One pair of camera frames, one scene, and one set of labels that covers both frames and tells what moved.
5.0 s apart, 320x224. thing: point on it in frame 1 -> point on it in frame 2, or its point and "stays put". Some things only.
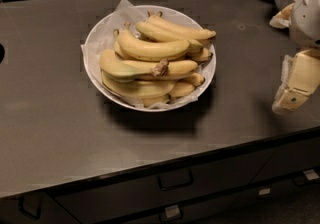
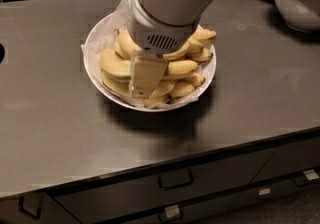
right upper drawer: (291, 158) stays put
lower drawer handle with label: (171, 214) stays put
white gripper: (306, 23) -> (156, 35)
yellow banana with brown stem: (109, 60) stays put
